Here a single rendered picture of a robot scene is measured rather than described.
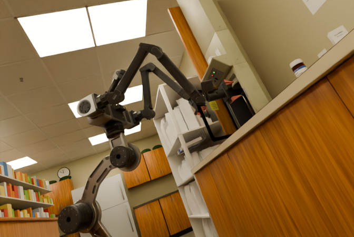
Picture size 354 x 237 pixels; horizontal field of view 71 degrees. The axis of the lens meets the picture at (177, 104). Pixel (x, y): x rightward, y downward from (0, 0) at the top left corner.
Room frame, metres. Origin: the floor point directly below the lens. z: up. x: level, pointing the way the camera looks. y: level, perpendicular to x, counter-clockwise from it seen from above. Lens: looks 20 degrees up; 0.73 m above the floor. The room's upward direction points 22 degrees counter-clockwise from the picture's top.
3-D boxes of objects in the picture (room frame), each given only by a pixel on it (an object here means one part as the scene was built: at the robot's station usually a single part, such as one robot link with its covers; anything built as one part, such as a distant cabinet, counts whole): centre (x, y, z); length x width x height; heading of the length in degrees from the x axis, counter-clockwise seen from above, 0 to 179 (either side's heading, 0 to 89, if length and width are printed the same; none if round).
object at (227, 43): (1.76, -0.53, 1.33); 0.32 x 0.25 x 0.77; 17
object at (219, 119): (1.76, -0.24, 1.19); 0.30 x 0.01 x 0.40; 132
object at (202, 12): (1.76, -0.53, 2.18); 0.32 x 0.25 x 0.93; 17
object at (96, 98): (1.41, 0.42, 1.45); 0.09 x 0.08 x 0.12; 169
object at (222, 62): (1.71, -0.35, 1.46); 0.32 x 0.12 x 0.10; 17
